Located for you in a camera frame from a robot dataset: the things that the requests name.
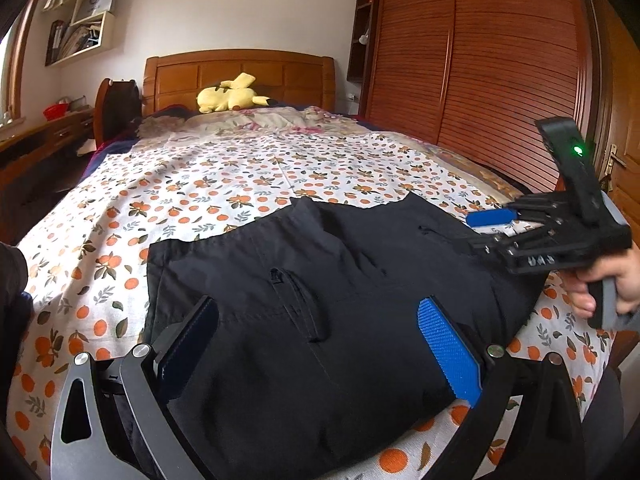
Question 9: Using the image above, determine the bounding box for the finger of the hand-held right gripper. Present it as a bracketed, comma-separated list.
[466, 194, 568, 228]
[467, 225, 556, 262]

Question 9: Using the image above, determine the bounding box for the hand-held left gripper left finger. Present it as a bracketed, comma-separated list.
[50, 296, 220, 480]

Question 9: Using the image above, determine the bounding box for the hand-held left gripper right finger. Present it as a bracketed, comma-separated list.
[416, 296, 587, 480]

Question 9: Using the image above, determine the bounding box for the black coat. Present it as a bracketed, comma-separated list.
[141, 192, 548, 480]

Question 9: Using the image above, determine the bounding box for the person's right hand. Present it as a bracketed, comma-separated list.
[567, 244, 640, 319]

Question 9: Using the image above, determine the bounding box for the wooden door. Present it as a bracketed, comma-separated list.
[606, 105, 640, 206]

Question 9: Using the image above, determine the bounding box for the wooden slatted wardrobe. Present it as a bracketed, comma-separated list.
[360, 0, 608, 196]

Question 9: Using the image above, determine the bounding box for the orange print bed sheet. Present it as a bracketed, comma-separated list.
[0, 130, 621, 480]

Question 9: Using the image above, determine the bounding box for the folded black garment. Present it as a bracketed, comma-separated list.
[0, 241, 34, 356]

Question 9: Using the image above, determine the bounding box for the dark blue blanket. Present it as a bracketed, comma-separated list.
[82, 137, 142, 187]

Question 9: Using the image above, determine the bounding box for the dark wooden corner shelf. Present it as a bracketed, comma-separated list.
[346, 0, 377, 84]

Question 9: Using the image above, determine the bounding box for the dark fur-trimmed garment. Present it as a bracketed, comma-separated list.
[137, 106, 194, 136]

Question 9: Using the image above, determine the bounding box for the pink floral blanket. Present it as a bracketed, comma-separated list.
[137, 106, 362, 139]

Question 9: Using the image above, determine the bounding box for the long wooden desk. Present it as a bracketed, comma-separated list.
[0, 107, 97, 247]

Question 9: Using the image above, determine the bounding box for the yellow plush toy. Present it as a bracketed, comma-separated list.
[196, 73, 279, 114]

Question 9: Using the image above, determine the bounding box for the wooden headboard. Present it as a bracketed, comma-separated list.
[142, 50, 335, 117]

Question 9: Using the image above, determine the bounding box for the window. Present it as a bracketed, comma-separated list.
[0, 0, 42, 128]

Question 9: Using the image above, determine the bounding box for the stack of books and papers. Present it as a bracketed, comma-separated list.
[46, 19, 103, 63]

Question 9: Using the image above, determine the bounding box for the brass door handle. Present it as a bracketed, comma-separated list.
[602, 144, 627, 182]

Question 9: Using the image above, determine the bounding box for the white wall shelf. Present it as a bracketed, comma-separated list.
[42, 0, 129, 67]

